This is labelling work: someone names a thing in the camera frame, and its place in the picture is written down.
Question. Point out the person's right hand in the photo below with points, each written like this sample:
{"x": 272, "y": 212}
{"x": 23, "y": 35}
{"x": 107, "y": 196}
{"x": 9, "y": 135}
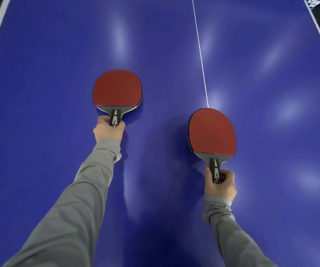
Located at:
{"x": 221, "y": 190}

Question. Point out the person's left forearm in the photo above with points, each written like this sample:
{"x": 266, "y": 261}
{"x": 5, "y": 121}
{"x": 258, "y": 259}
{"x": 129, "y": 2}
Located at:
{"x": 71, "y": 214}

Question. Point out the person's left hand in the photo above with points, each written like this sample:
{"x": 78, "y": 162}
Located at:
{"x": 107, "y": 132}

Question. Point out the person's right forearm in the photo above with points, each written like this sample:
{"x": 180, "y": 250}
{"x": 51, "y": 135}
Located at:
{"x": 232, "y": 239}

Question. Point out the red table tennis paddle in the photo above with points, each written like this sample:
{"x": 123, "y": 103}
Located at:
{"x": 212, "y": 130}

